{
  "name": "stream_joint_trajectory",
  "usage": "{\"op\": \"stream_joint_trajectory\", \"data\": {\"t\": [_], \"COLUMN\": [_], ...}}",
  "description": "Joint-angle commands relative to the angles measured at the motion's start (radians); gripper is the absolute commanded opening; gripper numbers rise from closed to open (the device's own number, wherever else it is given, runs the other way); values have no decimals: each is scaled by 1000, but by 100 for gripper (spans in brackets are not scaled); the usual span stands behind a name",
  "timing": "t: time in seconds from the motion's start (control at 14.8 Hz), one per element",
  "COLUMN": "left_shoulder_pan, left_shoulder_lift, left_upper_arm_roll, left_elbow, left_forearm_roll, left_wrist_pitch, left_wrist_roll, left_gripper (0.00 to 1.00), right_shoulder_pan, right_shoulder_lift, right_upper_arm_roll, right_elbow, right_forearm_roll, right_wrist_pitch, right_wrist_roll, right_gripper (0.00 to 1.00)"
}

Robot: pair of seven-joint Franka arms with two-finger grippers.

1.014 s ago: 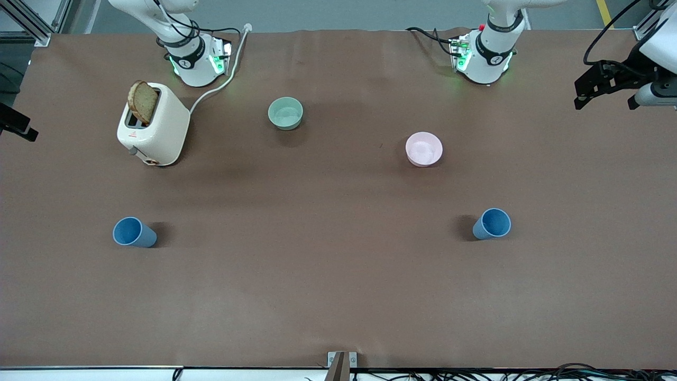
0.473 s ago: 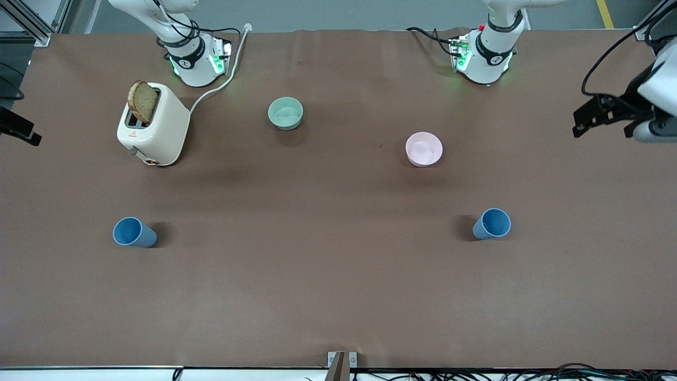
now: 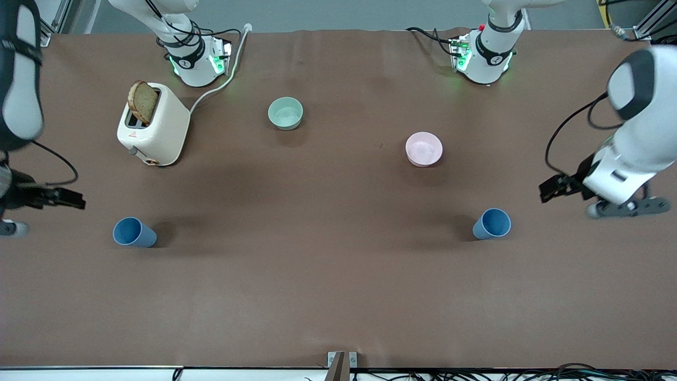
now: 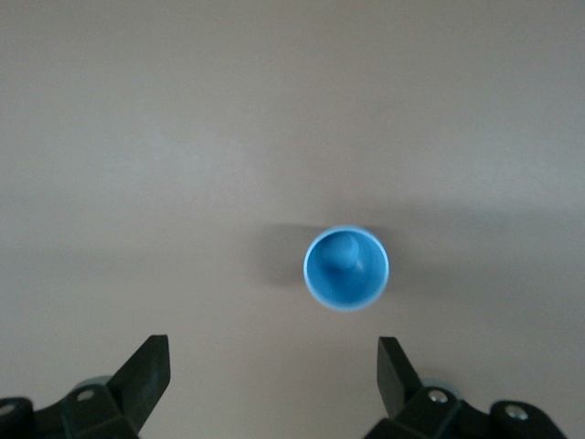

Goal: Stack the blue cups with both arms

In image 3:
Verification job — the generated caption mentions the white toaster power cable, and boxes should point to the white toaster power cable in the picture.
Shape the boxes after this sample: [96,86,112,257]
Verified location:
[189,23,252,115]

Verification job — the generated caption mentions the aluminium frame profile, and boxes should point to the aluminium frame profile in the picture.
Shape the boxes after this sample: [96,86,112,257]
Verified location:
[38,0,80,47]
[608,0,677,42]

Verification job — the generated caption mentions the black left base cable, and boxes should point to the black left base cable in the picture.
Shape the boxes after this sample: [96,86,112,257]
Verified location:
[406,26,456,57]

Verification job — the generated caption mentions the brown bread slice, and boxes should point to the brown bread slice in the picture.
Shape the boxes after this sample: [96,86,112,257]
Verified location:
[127,80,159,125]

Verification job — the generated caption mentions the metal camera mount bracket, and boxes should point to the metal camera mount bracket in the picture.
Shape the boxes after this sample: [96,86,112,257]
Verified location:
[327,351,358,381]

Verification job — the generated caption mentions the brown table cover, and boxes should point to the brown table cover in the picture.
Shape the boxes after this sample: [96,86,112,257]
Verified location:
[0,28,677,370]

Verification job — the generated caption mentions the pink bowl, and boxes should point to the pink bowl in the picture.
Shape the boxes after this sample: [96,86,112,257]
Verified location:
[405,131,444,168]

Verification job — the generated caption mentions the black cable tangle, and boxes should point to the black cable tangle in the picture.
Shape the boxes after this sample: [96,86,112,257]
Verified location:
[352,362,677,381]

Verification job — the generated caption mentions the green bowl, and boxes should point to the green bowl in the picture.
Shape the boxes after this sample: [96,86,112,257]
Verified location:
[267,96,305,131]

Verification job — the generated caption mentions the cream white toaster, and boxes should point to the cream white toaster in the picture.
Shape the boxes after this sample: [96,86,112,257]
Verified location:
[116,82,191,167]

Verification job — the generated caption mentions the blue plastic cup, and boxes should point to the blue plastic cup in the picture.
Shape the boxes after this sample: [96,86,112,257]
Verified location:
[472,207,513,241]
[112,216,158,248]

